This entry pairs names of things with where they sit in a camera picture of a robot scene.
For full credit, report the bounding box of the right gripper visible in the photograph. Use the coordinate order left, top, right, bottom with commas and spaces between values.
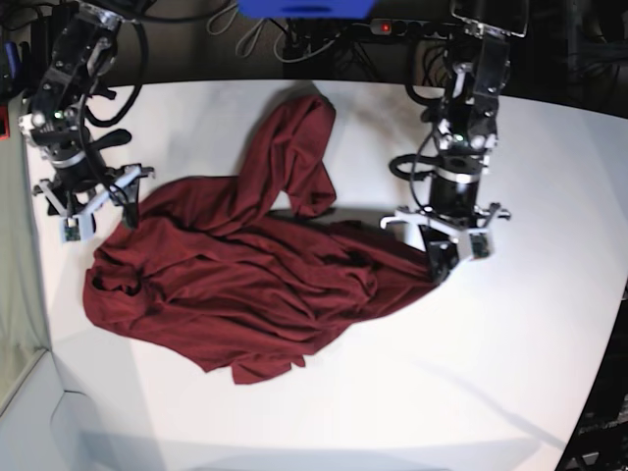
31, 160, 154, 230

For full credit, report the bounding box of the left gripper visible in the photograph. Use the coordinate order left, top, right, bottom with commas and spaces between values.
380, 169, 510, 286

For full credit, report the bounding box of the dark red t-shirt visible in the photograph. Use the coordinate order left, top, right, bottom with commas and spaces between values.
82, 95, 435, 385

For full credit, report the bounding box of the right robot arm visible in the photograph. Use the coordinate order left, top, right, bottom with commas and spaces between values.
19, 1, 154, 241

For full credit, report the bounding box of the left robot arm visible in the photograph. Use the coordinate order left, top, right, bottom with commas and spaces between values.
380, 1, 529, 285

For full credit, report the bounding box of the red black device left edge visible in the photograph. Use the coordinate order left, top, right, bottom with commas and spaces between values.
0, 104, 11, 140

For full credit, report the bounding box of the blue bottle left edge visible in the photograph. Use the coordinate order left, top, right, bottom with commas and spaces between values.
1, 41, 21, 86

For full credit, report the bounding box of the black power strip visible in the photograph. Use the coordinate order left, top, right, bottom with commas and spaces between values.
366, 18, 459, 39

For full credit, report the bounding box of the blue box at top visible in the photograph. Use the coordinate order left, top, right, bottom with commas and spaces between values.
237, 0, 375, 19

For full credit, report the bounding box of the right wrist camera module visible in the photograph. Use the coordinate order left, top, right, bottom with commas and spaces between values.
60, 215, 96, 243

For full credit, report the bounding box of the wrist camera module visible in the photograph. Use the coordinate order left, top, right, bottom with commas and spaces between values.
60, 215, 96, 243
469, 228, 494, 260

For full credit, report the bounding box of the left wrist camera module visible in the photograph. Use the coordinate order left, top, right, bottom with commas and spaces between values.
469, 228, 494, 260

